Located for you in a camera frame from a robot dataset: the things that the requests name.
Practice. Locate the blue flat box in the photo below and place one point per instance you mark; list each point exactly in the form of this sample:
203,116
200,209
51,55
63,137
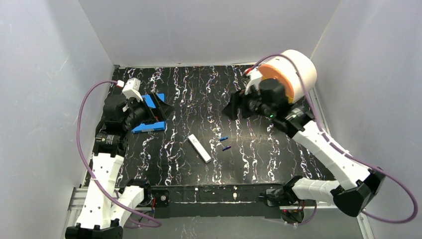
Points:
157,126

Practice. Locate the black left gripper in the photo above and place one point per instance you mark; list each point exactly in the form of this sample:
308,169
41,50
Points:
154,110

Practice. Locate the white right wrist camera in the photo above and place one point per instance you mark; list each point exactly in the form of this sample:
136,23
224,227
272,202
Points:
253,78

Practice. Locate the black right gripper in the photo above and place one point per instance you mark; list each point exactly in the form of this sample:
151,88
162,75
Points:
244,105

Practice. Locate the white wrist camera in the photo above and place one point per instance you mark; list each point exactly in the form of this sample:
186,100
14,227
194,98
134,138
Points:
253,78
130,89

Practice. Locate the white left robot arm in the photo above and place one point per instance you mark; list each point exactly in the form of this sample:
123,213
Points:
103,215

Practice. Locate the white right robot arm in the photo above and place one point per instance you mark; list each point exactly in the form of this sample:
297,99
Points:
354,186

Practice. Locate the white round drawer cabinet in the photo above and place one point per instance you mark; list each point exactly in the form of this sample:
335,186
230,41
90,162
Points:
298,77

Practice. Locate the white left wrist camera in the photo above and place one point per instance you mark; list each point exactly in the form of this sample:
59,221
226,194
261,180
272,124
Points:
130,89

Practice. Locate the white remote control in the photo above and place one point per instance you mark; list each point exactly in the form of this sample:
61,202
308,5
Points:
199,148

